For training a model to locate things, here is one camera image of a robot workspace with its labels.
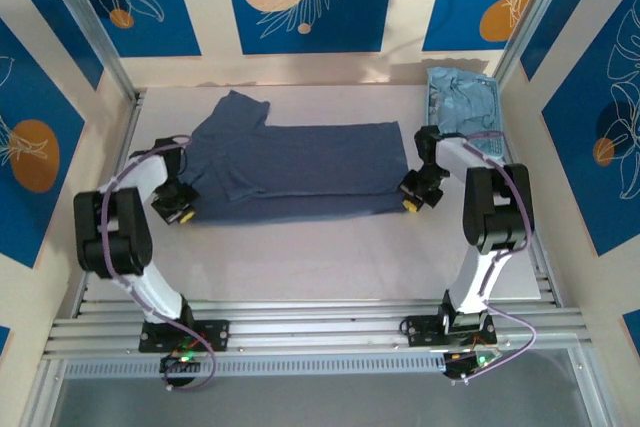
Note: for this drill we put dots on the dark blue t-shirt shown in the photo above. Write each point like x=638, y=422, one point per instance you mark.
x=320, y=162

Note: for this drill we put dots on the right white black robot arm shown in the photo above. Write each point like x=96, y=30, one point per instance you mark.
x=472, y=277

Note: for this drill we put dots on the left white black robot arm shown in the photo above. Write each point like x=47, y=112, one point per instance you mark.
x=150, y=292

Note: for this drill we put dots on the light blue perforated plastic basket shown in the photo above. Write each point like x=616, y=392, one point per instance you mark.
x=487, y=147

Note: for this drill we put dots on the crumpled blue t-shirt pile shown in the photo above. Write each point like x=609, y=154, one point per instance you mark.
x=460, y=97

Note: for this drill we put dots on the grey translucent panel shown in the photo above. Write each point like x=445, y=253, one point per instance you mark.
x=320, y=404

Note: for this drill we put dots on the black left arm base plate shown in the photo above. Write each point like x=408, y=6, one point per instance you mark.
x=215, y=334

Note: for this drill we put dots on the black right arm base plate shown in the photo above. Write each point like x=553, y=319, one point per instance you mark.
x=420, y=332

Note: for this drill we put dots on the aluminium mounting rail frame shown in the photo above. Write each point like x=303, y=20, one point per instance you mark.
x=310, y=322

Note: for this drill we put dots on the aluminium frame post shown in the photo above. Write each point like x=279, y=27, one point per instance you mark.
x=535, y=2
x=85, y=17

